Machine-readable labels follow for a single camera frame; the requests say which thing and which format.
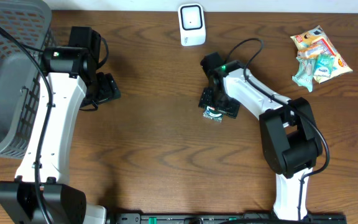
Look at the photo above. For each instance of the white barcode scanner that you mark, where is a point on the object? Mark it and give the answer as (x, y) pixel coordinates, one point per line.
(192, 24)

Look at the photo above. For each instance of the yellow orange snack bag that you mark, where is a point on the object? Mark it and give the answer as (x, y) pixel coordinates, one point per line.
(305, 39)

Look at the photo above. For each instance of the small orange snack packet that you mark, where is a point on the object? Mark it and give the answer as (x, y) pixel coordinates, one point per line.
(318, 47)

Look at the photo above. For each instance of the grey plastic mesh basket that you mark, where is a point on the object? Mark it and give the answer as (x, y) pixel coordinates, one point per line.
(28, 21)

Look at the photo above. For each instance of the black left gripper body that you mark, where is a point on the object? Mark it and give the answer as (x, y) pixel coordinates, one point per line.
(107, 88)

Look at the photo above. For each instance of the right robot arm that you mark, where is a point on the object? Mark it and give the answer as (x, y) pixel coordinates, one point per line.
(291, 143)

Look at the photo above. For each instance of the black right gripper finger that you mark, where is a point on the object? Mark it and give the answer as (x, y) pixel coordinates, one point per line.
(206, 98)
(229, 108)

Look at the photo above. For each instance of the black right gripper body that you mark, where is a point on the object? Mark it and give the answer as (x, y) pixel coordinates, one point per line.
(220, 100)

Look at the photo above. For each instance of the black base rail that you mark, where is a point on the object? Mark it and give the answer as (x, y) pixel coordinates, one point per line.
(136, 218)

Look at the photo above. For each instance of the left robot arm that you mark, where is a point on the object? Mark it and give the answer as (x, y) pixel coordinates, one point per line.
(72, 81)

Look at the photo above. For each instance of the white teal Kleenex tissue pack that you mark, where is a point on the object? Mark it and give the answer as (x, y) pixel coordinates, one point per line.
(324, 65)

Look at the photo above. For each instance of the mint green tissue pack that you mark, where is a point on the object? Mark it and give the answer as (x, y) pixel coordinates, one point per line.
(304, 75)

